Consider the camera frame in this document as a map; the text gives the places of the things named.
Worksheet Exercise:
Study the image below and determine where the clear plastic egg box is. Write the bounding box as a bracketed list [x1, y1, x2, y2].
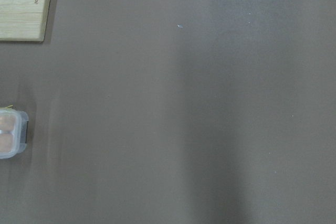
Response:
[1, 105, 29, 159]

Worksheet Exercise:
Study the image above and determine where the wooden cutting board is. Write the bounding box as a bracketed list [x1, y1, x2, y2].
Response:
[1, 0, 50, 42]

